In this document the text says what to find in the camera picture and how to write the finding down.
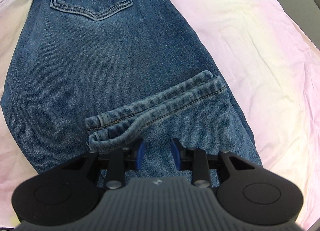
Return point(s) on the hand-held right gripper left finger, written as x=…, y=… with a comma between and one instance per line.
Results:
x=139, y=155

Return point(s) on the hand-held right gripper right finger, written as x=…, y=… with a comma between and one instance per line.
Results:
x=176, y=155

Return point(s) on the blue denim pants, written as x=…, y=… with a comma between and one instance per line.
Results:
x=87, y=71

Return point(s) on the pink floral blanket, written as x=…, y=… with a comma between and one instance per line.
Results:
x=250, y=58

